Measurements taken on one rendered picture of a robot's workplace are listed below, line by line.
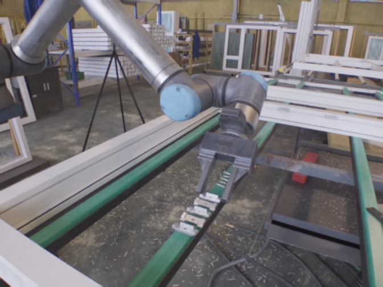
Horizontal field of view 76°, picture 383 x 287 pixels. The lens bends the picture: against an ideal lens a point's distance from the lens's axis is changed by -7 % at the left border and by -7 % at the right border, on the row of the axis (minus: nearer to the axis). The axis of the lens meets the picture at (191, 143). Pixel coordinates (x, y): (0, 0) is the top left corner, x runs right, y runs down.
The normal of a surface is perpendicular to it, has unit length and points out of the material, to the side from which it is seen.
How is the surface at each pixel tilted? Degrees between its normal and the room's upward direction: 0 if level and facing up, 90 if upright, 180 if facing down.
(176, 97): 93
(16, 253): 0
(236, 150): 37
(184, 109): 94
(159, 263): 0
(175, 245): 0
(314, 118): 90
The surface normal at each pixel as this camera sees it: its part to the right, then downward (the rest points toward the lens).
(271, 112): -0.48, 0.33
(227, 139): -0.25, -0.53
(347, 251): 0.02, -0.92
